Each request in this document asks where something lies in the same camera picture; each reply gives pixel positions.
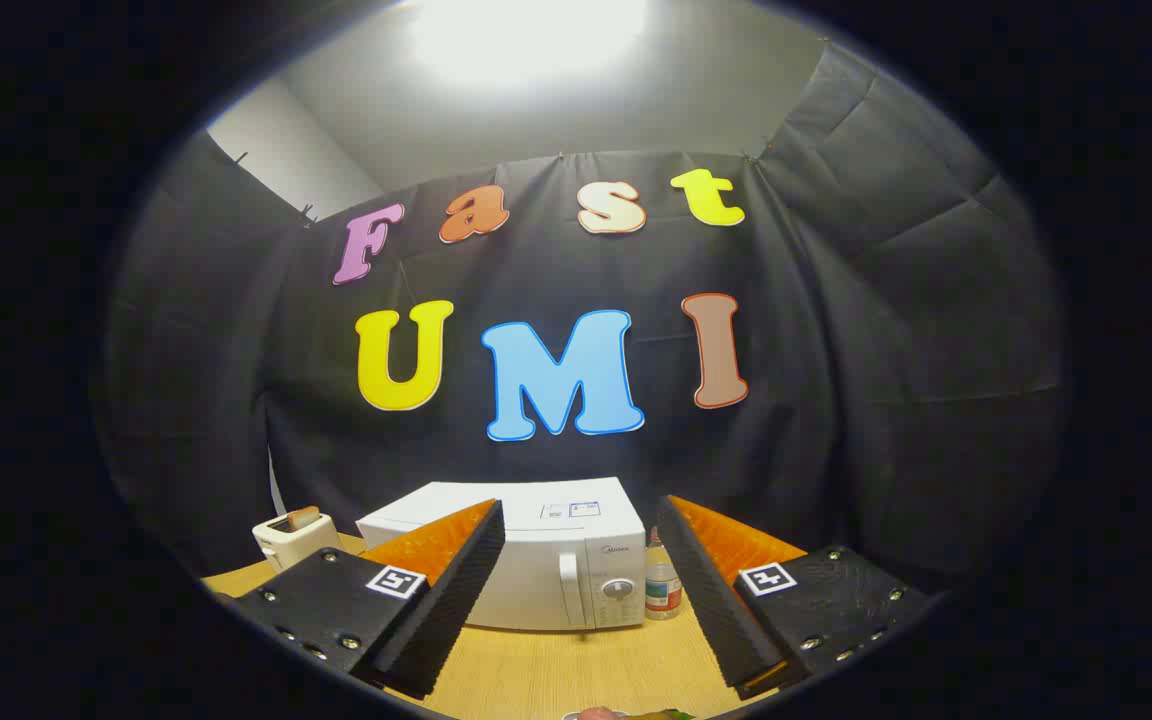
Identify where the white microwave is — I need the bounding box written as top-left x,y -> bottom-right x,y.
355,477 -> 648,632

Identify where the white toaster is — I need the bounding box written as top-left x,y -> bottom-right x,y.
252,510 -> 341,573

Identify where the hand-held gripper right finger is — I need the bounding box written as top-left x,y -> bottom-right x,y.
656,494 -> 937,701

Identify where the clear plastic bottle red label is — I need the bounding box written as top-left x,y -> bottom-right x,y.
644,528 -> 685,621

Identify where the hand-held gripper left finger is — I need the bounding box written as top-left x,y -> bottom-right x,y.
233,498 -> 507,701

